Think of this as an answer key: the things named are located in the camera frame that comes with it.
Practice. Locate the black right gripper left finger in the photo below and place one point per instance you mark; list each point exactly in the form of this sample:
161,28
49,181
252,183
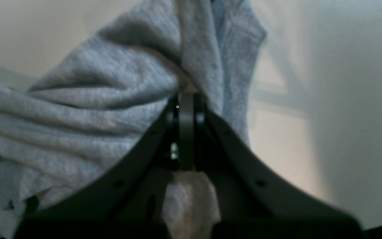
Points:
125,203

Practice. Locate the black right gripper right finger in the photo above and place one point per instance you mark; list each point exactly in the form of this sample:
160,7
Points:
254,202

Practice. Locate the grey T-shirt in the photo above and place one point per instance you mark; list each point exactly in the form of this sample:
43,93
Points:
81,118

